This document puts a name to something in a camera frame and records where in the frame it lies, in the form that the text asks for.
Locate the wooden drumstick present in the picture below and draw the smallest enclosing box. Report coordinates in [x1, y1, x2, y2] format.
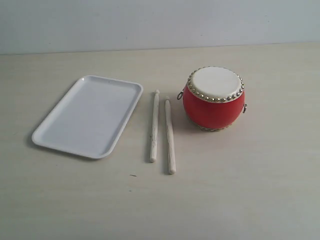
[149, 89, 160, 163]
[164, 96, 177, 175]

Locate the small red drum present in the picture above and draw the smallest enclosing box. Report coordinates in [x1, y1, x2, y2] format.
[177, 66, 248, 132]

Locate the white rectangular plastic tray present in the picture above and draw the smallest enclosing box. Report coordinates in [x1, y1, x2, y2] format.
[31, 75, 144, 160]

